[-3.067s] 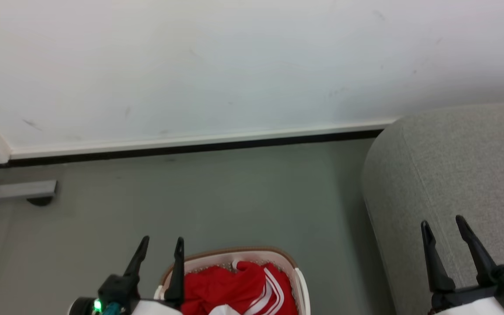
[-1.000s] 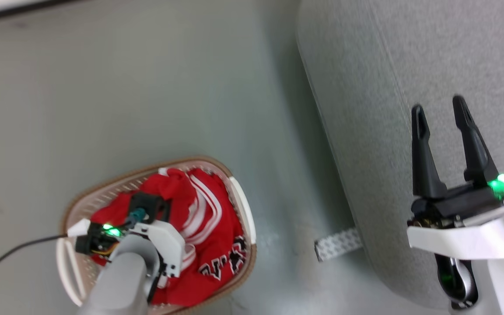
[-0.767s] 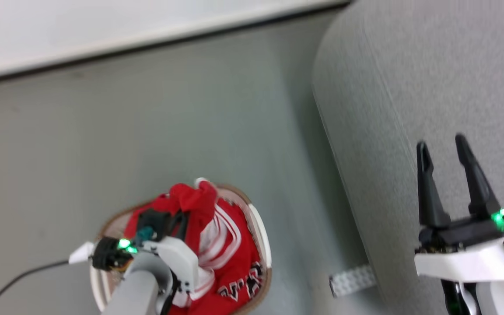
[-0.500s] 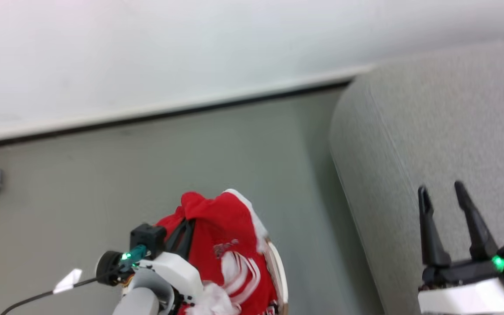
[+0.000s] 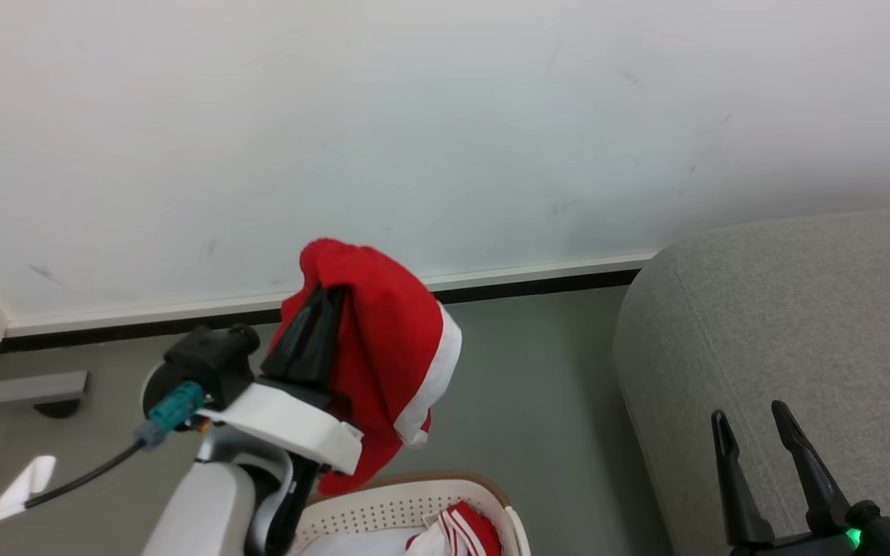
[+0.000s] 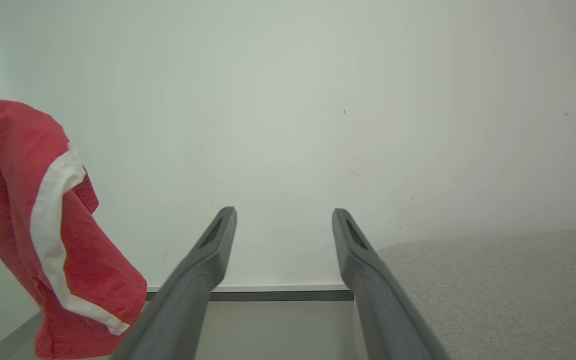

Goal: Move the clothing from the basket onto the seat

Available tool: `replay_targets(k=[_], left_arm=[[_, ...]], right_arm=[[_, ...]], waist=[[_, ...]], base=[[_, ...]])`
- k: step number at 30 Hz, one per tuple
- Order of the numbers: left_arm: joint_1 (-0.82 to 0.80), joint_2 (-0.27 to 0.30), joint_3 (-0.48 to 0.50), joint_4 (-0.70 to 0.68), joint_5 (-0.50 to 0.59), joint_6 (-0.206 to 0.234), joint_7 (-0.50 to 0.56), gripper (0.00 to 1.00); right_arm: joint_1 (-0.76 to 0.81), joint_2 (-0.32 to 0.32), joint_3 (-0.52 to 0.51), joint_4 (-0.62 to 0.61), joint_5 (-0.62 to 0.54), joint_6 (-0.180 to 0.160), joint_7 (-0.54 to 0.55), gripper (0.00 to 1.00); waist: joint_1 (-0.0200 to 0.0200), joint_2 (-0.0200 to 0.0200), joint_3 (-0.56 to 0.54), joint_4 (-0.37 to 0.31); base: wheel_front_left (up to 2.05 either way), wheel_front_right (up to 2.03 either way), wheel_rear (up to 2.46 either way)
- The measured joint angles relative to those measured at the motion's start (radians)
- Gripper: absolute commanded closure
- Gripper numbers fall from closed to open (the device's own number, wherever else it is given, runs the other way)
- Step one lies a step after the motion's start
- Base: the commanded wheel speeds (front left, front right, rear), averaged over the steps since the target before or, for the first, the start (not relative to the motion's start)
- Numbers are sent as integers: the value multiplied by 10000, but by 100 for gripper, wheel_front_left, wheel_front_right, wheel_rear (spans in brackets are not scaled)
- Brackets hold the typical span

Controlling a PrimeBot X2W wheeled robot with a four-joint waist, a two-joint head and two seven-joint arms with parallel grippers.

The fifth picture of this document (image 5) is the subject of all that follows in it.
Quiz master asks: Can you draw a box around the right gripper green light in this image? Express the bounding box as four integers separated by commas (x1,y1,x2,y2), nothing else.
711,400,890,556

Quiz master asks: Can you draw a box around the white perforated laundry basket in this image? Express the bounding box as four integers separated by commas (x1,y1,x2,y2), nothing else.
288,471,532,556

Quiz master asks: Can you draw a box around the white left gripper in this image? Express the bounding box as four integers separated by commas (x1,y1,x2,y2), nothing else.
198,286,365,476

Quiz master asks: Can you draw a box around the white and black baseboard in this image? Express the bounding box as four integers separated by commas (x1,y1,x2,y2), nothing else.
0,251,658,358

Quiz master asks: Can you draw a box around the red jersey with white trim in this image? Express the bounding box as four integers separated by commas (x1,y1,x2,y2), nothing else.
263,238,502,556

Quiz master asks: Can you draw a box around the white cloth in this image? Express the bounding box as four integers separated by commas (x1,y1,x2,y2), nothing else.
300,527,426,556

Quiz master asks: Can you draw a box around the black cable with teal plug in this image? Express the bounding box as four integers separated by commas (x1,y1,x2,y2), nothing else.
0,381,207,539

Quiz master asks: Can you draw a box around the grey metal bracket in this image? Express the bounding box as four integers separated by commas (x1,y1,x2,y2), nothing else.
0,369,90,419

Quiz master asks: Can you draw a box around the grey fabric sofa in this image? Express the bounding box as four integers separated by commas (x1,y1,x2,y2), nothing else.
613,204,890,556

